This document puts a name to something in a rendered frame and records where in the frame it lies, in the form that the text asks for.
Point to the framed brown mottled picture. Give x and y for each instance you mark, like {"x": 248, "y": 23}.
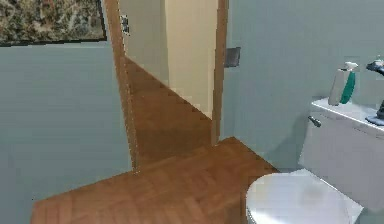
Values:
{"x": 50, "y": 18}

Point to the small black framed picture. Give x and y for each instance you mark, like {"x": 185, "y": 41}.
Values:
{"x": 125, "y": 24}

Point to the white and green spray bottle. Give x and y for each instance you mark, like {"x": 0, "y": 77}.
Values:
{"x": 340, "y": 85}

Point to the white toilet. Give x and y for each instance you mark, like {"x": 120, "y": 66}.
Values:
{"x": 336, "y": 156}

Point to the grey wall light switch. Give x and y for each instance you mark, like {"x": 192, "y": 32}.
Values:
{"x": 232, "y": 57}

